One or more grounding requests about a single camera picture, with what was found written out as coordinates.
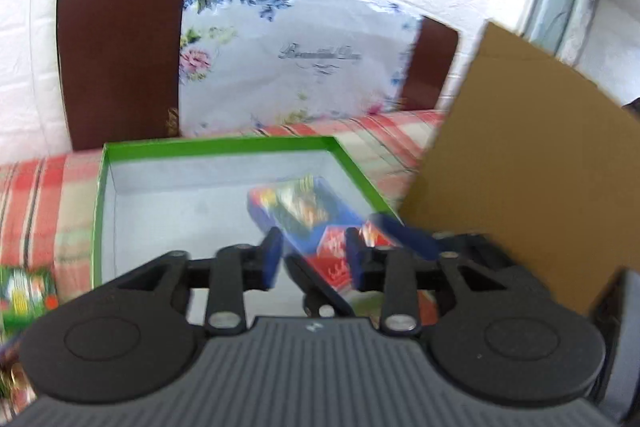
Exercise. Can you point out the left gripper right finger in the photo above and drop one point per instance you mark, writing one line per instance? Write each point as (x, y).
(380, 268)

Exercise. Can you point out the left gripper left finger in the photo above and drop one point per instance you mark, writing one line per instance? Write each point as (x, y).
(251, 267)

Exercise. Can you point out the blue red card box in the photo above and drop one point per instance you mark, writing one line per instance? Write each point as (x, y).
(313, 220)

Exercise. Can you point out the green card box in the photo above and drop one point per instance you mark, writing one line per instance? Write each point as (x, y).
(25, 296)

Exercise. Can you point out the green cardboard box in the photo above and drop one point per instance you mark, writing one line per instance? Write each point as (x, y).
(190, 195)

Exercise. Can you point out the brown cardboard sheet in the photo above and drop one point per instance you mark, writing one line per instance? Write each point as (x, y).
(534, 155)

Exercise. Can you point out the red plaid bed sheet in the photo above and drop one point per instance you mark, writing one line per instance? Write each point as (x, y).
(164, 344)

